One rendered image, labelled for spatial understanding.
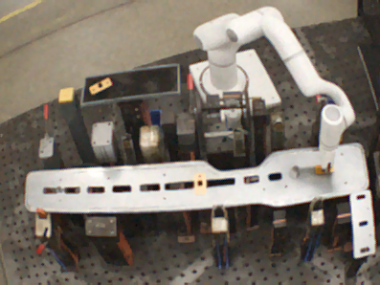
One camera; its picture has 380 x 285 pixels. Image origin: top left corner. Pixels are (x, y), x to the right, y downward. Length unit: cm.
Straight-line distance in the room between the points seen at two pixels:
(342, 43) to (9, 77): 247
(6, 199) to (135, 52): 171
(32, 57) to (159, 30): 100
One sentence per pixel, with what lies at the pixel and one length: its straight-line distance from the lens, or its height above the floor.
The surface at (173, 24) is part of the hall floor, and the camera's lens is 410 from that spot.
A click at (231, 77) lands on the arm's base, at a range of 262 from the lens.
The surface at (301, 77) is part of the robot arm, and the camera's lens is 190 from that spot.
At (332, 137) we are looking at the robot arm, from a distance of 193.
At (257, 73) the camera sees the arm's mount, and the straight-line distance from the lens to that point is 276.
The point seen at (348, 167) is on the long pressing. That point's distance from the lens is 220.
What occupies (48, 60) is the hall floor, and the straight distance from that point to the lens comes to 416.
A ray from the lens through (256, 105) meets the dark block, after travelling 218.
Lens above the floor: 286
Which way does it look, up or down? 56 degrees down
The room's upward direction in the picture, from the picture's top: 10 degrees counter-clockwise
